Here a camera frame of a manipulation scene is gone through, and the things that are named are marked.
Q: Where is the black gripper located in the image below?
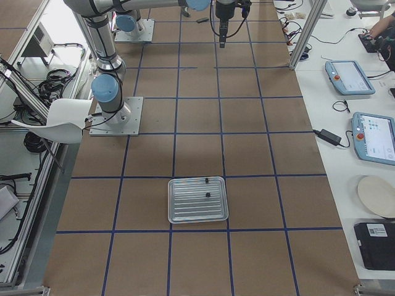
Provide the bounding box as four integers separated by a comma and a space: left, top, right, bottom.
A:
215, 0, 236, 48

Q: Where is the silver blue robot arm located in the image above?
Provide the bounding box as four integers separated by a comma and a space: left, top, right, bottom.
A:
64, 1, 212, 135

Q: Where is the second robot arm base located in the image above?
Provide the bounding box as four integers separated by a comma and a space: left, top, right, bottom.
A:
114, 14, 155, 43

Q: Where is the ribbed silver metal tray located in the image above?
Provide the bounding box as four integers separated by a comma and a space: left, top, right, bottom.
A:
168, 176, 229, 224

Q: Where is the operator hand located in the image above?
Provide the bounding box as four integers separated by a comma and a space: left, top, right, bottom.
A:
369, 22, 387, 38

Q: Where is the dark curved brake shoe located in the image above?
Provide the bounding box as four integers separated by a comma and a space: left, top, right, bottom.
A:
180, 6, 191, 18

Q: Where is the upper blue teach pendant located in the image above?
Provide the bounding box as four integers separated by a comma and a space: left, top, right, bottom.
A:
325, 60, 375, 96

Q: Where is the blue teach pendant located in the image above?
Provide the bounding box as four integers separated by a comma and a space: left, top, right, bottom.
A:
325, 60, 375, 96
351, 112, 394, 165

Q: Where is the black power adapter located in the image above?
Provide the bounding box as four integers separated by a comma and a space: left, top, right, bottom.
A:
313, 129, 343, 147

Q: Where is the white plastic chair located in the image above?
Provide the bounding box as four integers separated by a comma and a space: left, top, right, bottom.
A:
11, 98, 92, 144

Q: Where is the grey metal box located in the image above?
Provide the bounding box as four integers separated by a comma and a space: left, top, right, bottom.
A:
22, 22, 54, 66

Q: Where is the lower blue teach pendant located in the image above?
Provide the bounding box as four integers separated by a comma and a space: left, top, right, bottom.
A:
351, 112, 394, 165

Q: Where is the beige round plate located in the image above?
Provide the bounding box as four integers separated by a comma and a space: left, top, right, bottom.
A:
357, 176, 394, 219

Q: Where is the black laptop case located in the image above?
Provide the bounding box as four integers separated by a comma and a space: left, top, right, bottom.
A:
354, 223, 394, 271

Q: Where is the aluminium frame post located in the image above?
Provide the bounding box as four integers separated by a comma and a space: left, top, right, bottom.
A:
289, 0, 327, 70

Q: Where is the small black cable loop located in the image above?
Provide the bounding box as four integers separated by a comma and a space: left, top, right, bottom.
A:
332, 99, 351, 114

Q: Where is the black cable bundle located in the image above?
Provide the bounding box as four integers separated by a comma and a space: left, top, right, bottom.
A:
35, 68, 78, 101

